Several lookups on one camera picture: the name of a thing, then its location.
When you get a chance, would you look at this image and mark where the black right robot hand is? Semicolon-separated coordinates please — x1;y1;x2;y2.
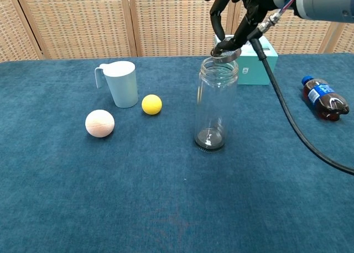
204;0;279;56

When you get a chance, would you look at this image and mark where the round metal strainer lid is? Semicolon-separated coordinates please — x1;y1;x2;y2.
210;45;242;65

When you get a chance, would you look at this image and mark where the clear glass jar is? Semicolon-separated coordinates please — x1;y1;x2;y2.
194;56;240;154

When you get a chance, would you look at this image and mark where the teal product box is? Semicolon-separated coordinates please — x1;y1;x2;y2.
213;34;279;86

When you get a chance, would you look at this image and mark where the cola bottle with blue label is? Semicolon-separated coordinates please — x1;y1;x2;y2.
301;75;350;123

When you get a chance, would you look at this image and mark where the yellow ball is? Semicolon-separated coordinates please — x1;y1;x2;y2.
141;94;163;116

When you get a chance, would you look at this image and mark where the woven rattan folding screen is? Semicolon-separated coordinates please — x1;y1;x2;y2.
0;0;354;63

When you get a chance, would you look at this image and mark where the pale pink ball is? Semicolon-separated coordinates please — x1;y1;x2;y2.
85;109;115;139

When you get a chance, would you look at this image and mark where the teal velvet tablecloth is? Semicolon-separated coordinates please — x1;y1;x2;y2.
0;52;354;253

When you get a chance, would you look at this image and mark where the black cable with metal connector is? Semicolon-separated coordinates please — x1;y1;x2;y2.
247;9;354;176

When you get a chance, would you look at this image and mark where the light blue handled pitcher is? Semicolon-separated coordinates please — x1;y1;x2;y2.
95;61;139;109

